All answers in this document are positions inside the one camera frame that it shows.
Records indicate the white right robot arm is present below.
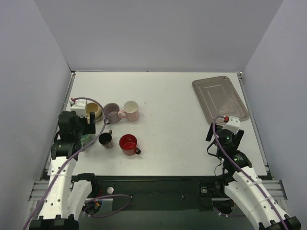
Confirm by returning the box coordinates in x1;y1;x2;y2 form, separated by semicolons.
206;124;302;230

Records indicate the aluminium frame rail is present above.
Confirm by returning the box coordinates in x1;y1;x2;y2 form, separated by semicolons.
29;177;287;201

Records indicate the silver metal tray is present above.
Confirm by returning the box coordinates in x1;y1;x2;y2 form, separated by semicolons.
192;76;249;124

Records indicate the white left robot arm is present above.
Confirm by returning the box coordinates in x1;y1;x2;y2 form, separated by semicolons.
29;111;99;230

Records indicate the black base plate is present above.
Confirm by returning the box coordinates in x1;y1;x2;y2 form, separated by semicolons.
89;176;236;214

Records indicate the brown striped steel mug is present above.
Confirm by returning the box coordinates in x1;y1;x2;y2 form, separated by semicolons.
98;129;113;149

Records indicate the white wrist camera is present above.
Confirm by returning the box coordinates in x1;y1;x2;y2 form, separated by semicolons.
69;98;87;118
223;116;240;134

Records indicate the tan yellow ceramic mug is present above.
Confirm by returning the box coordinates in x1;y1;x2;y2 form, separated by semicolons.
86;103;103;123

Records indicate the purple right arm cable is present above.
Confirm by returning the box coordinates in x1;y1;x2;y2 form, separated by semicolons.
213;115;288;230

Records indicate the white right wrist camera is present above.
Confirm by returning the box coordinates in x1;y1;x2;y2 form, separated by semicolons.
223;116;240;134

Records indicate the red mug black handle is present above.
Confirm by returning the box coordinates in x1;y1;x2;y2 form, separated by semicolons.
119;134;142;156

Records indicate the teal speckled ceramic mug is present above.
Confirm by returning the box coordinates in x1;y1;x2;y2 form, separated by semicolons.
81;134;95;151

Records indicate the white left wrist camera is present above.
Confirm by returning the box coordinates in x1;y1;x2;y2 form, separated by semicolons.
69;98;87;118

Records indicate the pink ceramic mug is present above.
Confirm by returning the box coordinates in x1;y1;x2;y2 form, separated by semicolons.
118;101;139;122

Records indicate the purple ceramic mug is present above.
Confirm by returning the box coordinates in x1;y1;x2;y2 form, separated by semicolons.
104;103;121;125

